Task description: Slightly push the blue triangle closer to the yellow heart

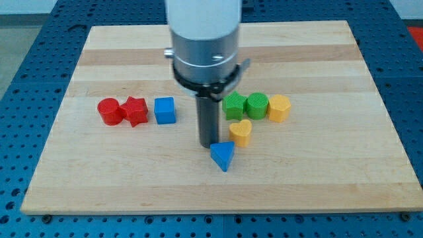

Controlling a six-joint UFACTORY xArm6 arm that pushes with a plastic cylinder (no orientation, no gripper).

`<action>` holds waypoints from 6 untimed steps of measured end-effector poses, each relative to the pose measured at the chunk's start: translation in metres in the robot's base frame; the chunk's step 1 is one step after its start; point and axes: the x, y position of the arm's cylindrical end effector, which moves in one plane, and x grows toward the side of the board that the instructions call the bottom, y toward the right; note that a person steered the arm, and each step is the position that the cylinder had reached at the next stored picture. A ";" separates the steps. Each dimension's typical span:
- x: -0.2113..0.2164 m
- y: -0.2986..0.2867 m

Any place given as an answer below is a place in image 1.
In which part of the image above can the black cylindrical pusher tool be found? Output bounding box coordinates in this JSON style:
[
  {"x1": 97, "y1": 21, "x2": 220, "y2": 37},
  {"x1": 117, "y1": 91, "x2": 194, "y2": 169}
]
[{"x1": 196, "y1": 97, "x2": 219, "y2": 148}]

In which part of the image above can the blue triangle block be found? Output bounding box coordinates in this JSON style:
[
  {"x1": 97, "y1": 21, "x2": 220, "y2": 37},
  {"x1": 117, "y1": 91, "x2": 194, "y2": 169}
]
[{"x1": 210, "y1": 141, "x2": 235, "y2": 172}]

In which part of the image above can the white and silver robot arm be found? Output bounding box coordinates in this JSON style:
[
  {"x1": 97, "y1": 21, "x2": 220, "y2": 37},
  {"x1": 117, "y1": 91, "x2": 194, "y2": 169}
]
[{"x1": 165, "y1": 0, "x2": 250, "y2": 148}]

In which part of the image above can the yellow heart block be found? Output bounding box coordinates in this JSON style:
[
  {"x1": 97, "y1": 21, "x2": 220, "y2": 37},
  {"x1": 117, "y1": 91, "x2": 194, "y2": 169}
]
[{"x1": 229, "y1": 120, "x2": 252, "y2": 147}]

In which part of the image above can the green star block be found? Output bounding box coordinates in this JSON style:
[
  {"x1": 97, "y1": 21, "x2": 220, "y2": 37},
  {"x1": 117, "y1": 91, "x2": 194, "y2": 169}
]
[{"x1": 222, "y1": 91, "x2": 247, "y2": 120}]

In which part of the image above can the blue cube block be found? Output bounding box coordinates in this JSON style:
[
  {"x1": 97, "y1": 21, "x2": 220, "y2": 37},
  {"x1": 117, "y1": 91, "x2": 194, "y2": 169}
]
[{"x1": 154, "y1": 97, "x2": 176, "y2": 124}]

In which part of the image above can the green cylinder block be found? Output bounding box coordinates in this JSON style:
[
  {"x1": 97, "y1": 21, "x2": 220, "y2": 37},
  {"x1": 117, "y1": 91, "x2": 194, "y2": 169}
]
[{"x1": 247, "y1": 93, "x2": 268, "y2": 120}]

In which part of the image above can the yellow hexagon block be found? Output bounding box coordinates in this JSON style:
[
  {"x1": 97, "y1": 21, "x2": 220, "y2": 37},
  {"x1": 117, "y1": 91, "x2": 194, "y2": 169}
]
[{"x1": 267, "y1": 95, "x2": 291, "y2": 122}]

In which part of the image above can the red star block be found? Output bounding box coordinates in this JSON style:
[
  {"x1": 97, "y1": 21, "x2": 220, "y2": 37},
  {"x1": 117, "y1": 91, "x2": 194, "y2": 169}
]
[{"x1": 118, "y1": 97, "x2": 148, "y2": 127}]

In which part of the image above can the red cylinder block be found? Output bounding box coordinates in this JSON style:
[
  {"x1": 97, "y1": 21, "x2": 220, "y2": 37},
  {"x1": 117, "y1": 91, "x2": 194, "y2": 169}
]
[{"x1": 97, "y1": 98, "x2": 123, "y2": 126}]

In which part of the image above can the wooden board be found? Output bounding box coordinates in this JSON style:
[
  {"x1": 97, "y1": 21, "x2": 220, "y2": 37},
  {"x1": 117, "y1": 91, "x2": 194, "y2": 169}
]
[{"x1": 21, "y1": 20, "x2": 422, "y2": 215}]

